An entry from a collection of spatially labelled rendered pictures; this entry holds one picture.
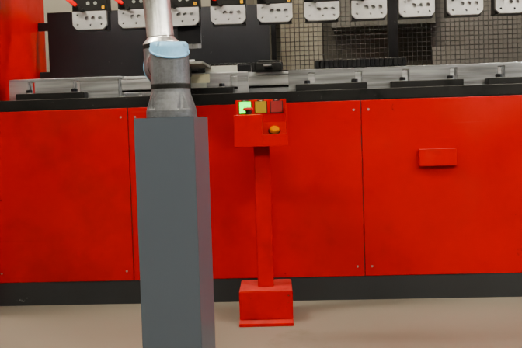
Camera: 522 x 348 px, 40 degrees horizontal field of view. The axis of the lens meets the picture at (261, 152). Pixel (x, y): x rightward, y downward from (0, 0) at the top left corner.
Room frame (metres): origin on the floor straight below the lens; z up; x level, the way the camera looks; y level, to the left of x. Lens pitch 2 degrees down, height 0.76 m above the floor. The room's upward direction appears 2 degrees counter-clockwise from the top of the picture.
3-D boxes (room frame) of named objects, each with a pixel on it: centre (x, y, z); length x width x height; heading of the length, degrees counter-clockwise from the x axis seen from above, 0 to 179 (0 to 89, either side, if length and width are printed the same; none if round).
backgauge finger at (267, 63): (3.29, -0.05, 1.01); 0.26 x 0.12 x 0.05; 177
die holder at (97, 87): (3.17, 0.84, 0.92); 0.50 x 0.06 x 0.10; 87
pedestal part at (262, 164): (2.76, 0.00, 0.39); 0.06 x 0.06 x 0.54; 89
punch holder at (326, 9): (3.11, -0.28, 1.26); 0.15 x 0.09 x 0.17; 87
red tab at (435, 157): (2.93, -0.72, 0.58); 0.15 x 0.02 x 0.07; 87
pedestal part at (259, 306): (2.73, 0.00, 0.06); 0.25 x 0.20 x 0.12; 179
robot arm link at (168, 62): (2.17, 0.27, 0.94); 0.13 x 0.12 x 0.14; 16
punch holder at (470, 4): (3.08, -0.88, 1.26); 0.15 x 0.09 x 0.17; 87
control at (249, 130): (2.76, 0.00, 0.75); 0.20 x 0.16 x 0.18; 89
